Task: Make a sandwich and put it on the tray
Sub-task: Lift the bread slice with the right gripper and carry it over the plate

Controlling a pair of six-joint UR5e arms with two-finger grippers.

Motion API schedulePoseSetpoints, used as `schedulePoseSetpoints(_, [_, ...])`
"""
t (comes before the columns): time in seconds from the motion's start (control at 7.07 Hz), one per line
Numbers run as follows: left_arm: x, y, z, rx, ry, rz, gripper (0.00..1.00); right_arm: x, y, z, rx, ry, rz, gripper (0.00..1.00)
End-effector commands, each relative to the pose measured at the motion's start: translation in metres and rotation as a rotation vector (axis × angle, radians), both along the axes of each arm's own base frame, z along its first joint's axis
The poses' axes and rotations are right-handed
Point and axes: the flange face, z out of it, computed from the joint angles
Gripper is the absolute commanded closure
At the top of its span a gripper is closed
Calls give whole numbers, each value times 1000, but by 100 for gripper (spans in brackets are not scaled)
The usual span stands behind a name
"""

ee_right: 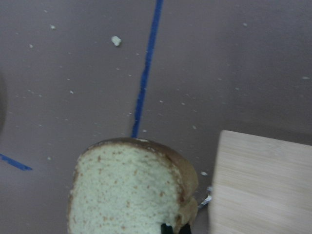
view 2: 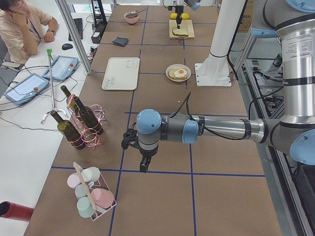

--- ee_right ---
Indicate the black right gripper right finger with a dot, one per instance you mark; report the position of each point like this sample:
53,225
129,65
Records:
186,229

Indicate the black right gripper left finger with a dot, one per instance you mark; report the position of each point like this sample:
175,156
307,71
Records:
165,229

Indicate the bread slice sandwich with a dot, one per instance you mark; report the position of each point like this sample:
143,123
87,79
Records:
131,186

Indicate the wooden cutting board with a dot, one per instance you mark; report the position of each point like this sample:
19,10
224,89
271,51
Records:
261,186

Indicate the bread crumb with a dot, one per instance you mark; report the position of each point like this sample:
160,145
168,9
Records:
116,41

